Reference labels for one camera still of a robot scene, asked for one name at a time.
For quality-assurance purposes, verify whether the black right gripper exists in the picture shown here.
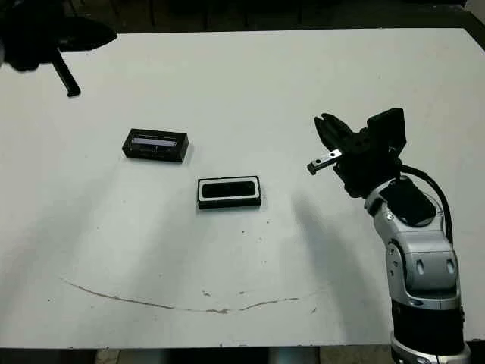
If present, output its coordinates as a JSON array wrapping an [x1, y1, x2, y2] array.
[[306, 112, 403, 199]]

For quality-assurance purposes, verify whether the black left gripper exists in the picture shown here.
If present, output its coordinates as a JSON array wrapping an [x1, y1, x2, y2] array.
[[0, 0, 117, 98]]

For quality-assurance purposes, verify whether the black box lid with print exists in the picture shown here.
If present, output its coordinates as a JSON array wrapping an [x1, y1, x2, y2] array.
[[121, 127, 190, 165]]

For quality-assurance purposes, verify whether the black box base white insert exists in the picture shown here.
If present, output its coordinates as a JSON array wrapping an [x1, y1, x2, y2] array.
[[196, 175, 263, 212]]

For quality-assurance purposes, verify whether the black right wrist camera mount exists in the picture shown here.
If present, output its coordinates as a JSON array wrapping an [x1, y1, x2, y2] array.
[[366, 108, 407, 153]]

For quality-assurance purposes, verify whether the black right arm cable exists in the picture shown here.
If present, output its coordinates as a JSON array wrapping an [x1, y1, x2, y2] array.
[[399, 163, 455, 243]]

